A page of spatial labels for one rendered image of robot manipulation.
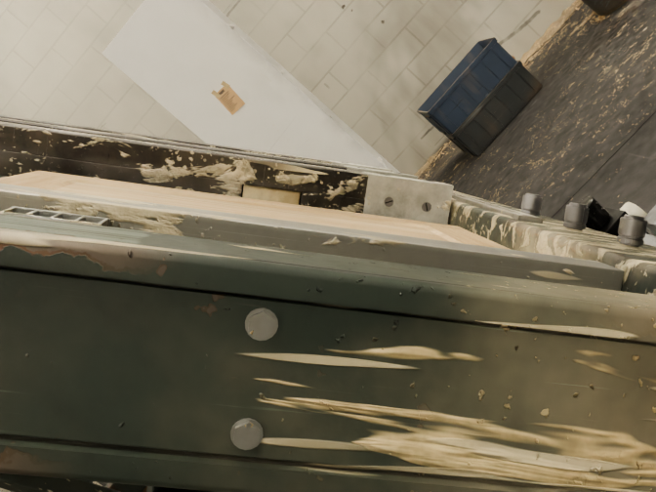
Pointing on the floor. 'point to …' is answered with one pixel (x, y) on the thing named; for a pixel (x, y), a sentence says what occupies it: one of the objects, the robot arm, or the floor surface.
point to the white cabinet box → (228, 85)
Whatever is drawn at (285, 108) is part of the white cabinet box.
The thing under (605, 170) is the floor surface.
